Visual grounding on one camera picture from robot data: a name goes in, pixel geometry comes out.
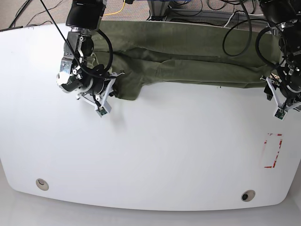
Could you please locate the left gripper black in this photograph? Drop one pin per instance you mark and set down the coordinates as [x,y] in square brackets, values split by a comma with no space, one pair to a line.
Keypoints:
[283,96]

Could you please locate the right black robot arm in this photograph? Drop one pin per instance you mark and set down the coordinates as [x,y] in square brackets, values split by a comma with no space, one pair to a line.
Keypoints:
[83,18]

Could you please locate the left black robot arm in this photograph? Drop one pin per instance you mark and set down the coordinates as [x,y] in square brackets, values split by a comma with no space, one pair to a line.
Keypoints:
[283,16]

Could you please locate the red tape rectangle marking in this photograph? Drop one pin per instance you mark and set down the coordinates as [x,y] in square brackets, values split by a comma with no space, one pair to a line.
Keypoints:
[271,150]

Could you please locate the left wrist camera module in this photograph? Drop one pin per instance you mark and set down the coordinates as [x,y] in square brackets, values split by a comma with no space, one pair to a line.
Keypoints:
[280,113]

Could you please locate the right table cable grommet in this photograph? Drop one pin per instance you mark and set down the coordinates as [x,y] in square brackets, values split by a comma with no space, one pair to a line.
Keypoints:
[248,195]

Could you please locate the olive green t-shirt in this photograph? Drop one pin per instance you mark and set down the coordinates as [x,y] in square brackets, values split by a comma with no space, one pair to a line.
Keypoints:
[154,52]

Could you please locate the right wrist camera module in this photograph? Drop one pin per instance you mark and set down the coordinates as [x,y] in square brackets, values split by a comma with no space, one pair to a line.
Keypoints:
[103,110]

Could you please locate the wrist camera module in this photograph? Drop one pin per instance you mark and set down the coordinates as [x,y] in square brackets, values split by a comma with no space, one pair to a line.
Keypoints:
[280,113]
[103,110]

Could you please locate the left table cable grommet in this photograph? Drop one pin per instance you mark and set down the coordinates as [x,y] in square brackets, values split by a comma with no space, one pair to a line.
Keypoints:
[42,184]

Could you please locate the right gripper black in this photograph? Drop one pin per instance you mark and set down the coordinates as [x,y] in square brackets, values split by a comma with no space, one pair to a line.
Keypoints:
[96,91]

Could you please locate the table cable grommet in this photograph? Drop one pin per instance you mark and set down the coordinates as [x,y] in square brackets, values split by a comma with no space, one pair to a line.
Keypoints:
[248,195]
[42,184]

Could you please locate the grey aluminium frame rail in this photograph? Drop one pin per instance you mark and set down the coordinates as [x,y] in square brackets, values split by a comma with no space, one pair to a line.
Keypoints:
[160,10]

